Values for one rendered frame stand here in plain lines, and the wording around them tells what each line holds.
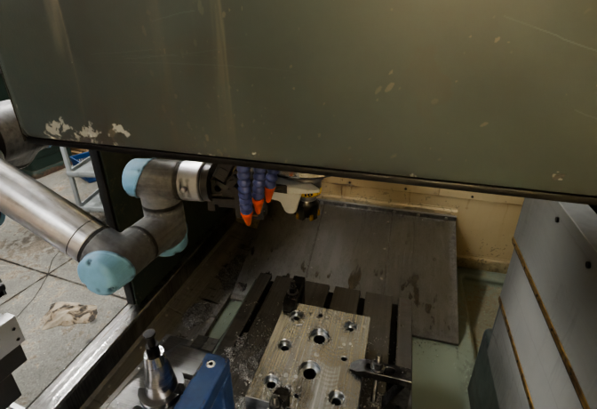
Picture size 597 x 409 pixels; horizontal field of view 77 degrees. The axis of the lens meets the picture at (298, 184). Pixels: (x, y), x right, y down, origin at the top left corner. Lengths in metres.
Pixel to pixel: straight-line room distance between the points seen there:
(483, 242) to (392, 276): 0.49
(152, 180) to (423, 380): 1.08
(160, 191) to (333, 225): 1.15
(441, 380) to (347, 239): 0.65
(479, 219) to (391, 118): 1.59
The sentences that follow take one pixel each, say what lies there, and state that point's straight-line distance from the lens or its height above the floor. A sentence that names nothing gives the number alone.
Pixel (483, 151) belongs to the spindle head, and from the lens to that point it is 0.28.
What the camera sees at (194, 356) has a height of 1.22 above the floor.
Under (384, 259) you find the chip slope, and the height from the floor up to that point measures 0.75.
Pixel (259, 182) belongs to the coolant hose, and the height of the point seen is 1.51.
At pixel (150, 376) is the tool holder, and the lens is 0.60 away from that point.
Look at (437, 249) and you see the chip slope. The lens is 1.72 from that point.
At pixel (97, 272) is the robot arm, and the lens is 0.67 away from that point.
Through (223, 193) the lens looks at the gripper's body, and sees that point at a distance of 0.70.
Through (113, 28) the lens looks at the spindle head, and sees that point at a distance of 0.33.
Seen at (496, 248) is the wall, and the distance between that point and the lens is 1.93.
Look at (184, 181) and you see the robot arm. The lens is 0.69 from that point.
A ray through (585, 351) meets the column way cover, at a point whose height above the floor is 1.29.
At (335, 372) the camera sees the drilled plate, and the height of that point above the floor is 0.99.
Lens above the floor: 1.71
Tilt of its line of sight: 25 degrees down
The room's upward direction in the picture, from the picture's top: straight up
